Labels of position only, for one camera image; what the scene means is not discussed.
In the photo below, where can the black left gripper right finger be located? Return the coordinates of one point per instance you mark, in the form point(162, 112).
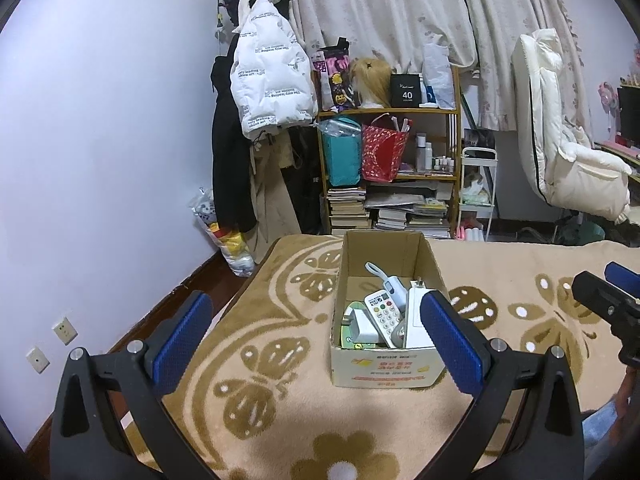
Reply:
point(524, 419)

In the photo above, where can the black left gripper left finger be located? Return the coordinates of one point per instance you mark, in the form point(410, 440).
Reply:
point(87, 439)

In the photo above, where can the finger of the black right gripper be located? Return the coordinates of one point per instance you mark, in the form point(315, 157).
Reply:
point(615, 298)

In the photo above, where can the brown cardboard box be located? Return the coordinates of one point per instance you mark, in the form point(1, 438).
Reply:
point(408, 256)

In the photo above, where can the cream down coat on chair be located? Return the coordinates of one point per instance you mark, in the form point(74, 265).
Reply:
point(558, 159)

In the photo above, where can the beige patterned carpet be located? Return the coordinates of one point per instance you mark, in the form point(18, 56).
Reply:
point(278, 390)

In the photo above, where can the white metal trolley cart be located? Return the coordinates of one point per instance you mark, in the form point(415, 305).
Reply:
point(477, 203)

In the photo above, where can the white remote control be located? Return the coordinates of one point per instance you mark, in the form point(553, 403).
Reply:
point(386, 318)

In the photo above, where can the white power adapter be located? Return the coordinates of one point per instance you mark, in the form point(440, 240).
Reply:
point(361, 327)

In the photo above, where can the green Pochacco oval fan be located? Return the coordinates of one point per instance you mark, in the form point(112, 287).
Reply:
point(346, 339)

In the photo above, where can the white bottles on shelf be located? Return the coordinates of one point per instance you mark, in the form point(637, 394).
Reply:
point(433, 154)

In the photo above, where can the plastic bag with snacks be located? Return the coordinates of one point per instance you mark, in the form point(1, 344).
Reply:
point(229, 242)

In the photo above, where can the wooden bookshelf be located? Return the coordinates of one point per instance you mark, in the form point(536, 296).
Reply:
point(412, 192)

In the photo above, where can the red patterned gift bag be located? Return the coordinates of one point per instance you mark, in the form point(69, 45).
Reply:
point(383, 144)

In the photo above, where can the stack of books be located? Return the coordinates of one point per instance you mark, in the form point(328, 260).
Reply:
point(347, 210)

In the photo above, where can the black hanging coat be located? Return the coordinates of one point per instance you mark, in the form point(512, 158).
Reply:
point(231, 152)

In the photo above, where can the black box marked 40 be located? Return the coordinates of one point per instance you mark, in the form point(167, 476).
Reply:
point(405, 91)

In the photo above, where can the teal fabric bag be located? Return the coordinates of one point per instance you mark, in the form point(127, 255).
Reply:
point(341, 139)

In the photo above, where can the blonde wig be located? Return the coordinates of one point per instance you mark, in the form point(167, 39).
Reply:
point(371, 80)

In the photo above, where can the beige trench coat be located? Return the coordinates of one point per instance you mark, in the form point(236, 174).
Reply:
point(273, 207)

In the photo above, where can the floral curtain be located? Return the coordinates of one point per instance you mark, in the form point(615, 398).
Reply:
point(480, 35)

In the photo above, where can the white puffer jacket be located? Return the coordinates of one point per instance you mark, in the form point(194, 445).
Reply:
point(271, 73)

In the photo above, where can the lower wall socket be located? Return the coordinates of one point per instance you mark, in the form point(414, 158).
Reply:
point(37, 359)

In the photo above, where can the wall socket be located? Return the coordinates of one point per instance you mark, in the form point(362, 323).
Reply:
point(65, 331)
point(37, 359)

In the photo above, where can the upper wall socket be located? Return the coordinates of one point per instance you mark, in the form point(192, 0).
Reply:
point(65, 331)

